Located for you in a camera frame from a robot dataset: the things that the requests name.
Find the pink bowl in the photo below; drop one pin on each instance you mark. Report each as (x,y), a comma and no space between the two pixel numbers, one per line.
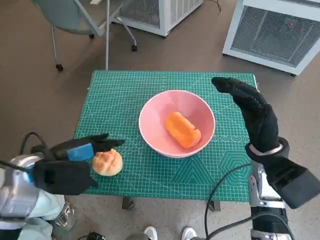
(155,120)

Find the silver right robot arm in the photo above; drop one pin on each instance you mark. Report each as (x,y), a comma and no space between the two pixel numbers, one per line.
(260,191)

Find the white mesh cabinet red light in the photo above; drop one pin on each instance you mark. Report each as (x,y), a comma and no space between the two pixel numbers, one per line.
(270,35)

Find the person's white shoe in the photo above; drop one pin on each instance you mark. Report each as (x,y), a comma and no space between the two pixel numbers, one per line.
(189,233)
(150,233)

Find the pale green cloth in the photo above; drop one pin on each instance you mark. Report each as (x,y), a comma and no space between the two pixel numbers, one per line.
(40,225)

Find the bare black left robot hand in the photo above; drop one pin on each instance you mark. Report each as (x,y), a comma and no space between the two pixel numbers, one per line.
(80,151)

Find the thin white metal pole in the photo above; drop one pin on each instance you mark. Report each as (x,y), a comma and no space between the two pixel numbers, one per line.
(107,35)

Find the green cutting mat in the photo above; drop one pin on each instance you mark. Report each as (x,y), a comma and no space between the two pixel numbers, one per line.
(125,100)

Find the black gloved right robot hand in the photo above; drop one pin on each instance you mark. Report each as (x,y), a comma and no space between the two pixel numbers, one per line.
(260,120)

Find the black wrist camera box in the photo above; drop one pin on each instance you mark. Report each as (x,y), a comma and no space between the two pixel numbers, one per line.
(295,182)
(60,177)

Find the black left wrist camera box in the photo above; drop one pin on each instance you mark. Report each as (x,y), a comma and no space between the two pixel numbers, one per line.
(60,177)

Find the metal table bracket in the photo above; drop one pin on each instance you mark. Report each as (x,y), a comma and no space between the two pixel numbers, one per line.
(128,203)
(215,205)

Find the round tan bread bun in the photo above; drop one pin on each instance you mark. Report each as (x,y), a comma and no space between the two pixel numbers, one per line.
(107,162)

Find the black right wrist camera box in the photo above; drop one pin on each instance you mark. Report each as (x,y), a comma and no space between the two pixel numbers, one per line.
(295,182)

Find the long orange bread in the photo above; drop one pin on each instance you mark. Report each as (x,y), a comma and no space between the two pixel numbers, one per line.
(181,130)

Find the grey office chair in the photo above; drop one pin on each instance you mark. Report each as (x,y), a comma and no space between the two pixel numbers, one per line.
(62,15)

